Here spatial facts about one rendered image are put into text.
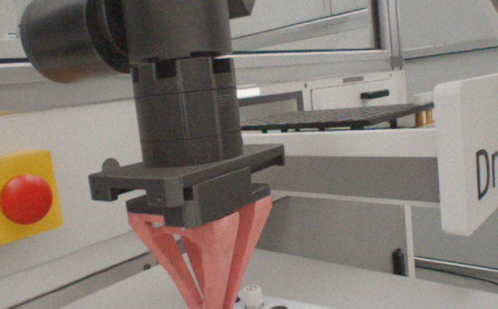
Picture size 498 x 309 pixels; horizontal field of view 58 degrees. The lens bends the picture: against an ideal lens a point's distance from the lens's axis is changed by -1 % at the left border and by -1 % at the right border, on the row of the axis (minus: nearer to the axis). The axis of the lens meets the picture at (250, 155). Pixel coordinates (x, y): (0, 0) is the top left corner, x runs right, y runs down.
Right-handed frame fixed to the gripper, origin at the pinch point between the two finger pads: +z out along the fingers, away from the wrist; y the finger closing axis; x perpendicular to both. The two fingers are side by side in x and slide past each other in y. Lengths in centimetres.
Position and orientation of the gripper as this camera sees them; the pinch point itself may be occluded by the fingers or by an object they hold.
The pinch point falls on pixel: (212, 307)
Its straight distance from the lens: 28.9
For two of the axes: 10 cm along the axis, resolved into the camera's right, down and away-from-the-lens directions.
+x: 8.2, -0.1, -5.7
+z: 1.0, 9.8, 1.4
